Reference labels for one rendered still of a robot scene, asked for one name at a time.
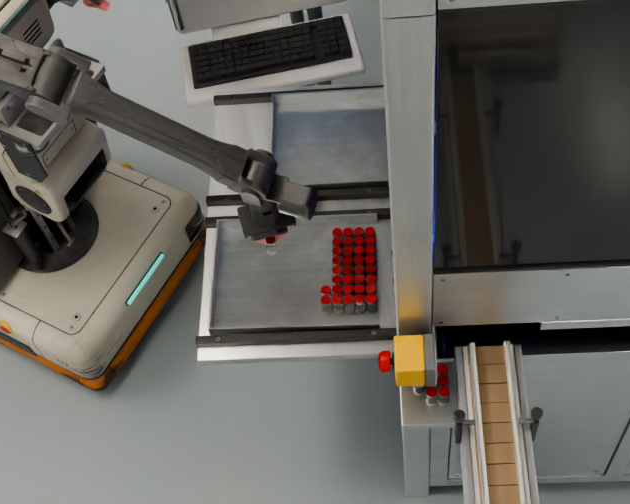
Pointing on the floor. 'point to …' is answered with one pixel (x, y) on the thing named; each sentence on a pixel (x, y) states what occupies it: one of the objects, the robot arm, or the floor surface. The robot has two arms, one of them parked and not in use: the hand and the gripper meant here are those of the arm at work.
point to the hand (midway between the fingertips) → (270, 238)
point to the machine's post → (411, 185)
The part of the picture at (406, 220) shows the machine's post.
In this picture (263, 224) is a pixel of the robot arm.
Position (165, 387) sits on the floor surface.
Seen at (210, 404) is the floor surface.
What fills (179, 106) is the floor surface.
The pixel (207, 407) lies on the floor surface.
